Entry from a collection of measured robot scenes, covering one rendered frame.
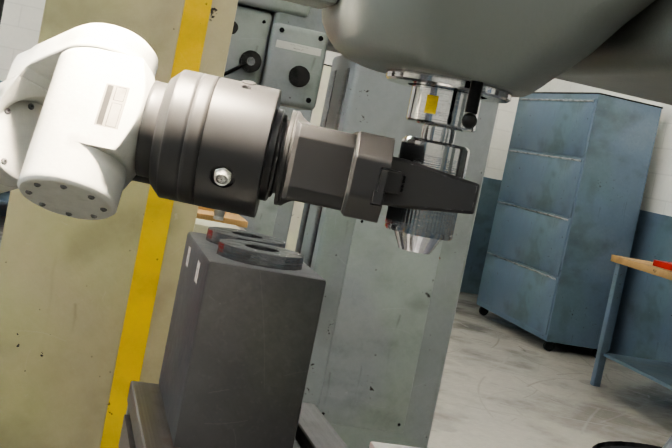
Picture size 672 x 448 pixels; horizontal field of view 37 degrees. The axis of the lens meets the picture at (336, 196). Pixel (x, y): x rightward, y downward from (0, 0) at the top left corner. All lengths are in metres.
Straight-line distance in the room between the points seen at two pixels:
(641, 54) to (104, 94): 0.35
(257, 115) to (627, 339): 7.69
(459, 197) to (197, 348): 0.42
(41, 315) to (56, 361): 0.11
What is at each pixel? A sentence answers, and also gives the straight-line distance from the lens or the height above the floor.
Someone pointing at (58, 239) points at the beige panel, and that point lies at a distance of 2.40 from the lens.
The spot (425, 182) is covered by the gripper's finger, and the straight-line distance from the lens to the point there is 0.66.
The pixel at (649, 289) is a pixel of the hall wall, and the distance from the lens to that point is 8.12.
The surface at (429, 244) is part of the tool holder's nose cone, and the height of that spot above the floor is 1.20.
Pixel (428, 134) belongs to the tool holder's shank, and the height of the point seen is 1.27.
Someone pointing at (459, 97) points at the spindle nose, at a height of 1.30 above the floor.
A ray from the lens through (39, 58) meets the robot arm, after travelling 0.74.
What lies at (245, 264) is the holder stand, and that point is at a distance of 1.01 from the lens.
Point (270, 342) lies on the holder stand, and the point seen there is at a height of 1.05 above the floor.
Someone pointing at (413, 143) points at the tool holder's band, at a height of 1.26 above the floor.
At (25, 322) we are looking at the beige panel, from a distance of 2.43.
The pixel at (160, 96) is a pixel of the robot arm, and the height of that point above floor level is 1.26.
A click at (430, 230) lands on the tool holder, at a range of 0.67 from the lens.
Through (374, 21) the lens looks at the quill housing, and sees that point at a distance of 0.63.
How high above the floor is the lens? 1.26
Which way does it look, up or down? 3 degrees down
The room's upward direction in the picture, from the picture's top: 11 degrees clockwise
